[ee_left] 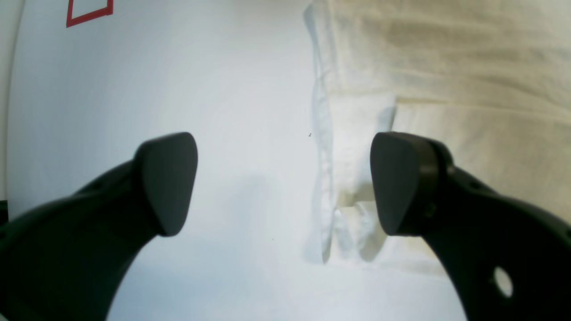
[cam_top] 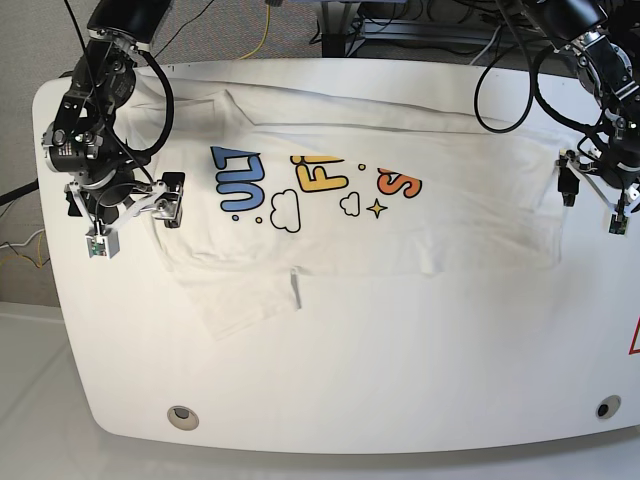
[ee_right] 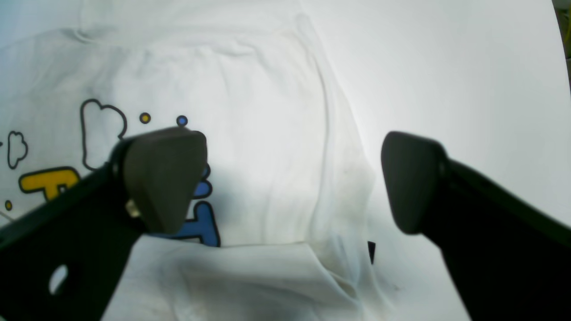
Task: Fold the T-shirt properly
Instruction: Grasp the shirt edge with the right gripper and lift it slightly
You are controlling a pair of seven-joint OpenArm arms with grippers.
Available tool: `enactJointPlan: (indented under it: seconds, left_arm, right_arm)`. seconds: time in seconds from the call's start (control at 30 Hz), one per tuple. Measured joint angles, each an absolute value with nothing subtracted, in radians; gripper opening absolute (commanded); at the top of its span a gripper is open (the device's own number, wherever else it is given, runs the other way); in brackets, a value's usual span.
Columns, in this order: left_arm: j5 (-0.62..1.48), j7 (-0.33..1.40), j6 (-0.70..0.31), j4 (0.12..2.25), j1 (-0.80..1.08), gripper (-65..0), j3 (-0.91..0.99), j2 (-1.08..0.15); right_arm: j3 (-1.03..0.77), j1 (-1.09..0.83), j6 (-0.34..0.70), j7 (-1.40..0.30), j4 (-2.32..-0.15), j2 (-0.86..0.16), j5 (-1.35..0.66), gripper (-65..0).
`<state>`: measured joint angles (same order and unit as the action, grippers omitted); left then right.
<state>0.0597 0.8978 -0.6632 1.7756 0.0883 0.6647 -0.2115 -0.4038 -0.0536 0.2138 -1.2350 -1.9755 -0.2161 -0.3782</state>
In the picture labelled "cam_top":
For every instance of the right table grommet hole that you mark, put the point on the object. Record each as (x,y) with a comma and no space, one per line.
(608,407)

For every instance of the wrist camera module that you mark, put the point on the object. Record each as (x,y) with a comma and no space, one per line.
(102,242)
(618,223)

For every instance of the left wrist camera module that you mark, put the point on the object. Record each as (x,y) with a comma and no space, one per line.
(618,223)

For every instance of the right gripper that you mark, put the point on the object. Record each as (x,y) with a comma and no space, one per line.
(103,167)

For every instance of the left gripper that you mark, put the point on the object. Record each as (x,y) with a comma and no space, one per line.
(615,136)

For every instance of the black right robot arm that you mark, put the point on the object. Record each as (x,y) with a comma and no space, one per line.
(103,80)

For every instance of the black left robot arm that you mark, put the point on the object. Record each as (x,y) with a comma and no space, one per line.
(606,71)

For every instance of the black metal stand base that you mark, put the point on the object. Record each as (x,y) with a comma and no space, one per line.
(459,28)

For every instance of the table grommet hole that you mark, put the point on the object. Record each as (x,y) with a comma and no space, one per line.
(183,418)
(608,407)

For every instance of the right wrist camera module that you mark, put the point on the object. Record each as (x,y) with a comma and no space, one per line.
(102,242)

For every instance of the white printed T-shirt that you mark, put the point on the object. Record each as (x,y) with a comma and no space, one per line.
(283,183)

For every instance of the left table grommet hole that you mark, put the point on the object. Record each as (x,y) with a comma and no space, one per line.
(183,418)

